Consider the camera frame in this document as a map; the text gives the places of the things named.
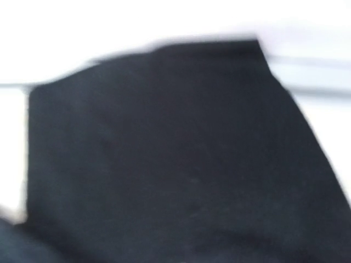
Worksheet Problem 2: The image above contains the black t-shirt blue logo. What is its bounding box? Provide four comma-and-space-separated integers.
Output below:
1, 40, 350, 262

